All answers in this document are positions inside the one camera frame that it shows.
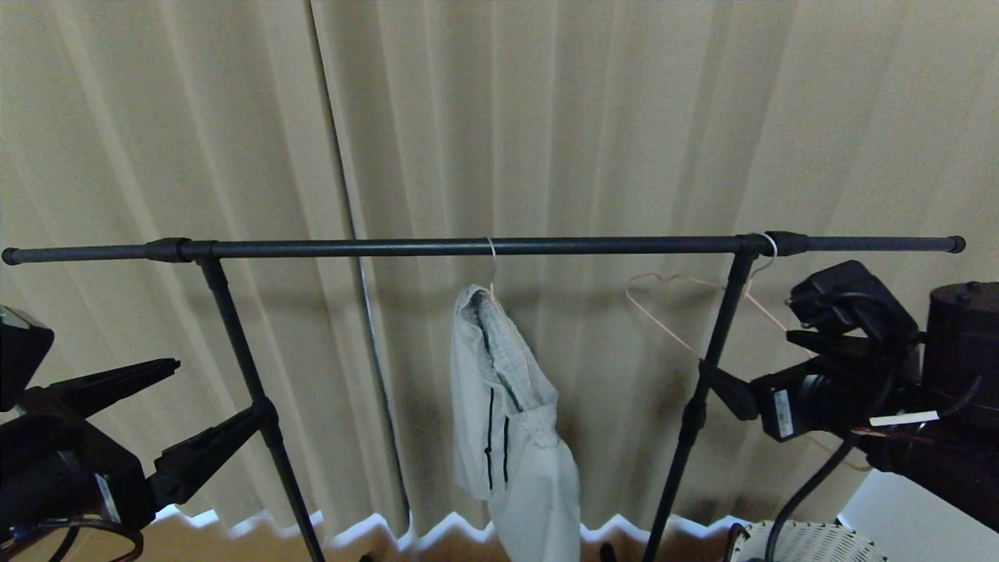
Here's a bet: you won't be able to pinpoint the beige curtain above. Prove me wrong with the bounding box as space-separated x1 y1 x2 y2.
0 0 999 539

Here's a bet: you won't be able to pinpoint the pale grey shorts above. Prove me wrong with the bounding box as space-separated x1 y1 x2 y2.
451 285 582 562

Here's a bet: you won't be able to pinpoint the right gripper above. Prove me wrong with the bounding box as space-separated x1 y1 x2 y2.
699 329 898 443

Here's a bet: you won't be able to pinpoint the black clothes rack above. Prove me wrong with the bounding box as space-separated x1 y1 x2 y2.
0 232 967 562

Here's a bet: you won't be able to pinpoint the pink clothes hanger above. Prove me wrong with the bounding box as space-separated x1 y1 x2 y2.
484 237 502 304
624 233 873 473

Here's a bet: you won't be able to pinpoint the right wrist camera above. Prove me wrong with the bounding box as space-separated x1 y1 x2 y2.
787 260 923 368

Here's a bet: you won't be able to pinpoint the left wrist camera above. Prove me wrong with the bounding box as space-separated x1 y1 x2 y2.
0 306 55 412

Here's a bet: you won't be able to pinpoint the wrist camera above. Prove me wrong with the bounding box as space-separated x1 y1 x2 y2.
0 306 55 412
787 260 923 368

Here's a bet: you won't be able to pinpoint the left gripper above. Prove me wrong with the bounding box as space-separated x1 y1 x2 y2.
0 357 262 539

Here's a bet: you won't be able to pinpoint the white laundry basket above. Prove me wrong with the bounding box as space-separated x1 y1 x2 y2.
722 519 888 562

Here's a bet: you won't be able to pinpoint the black cable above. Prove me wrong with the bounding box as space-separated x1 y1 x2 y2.
765 293 923 562

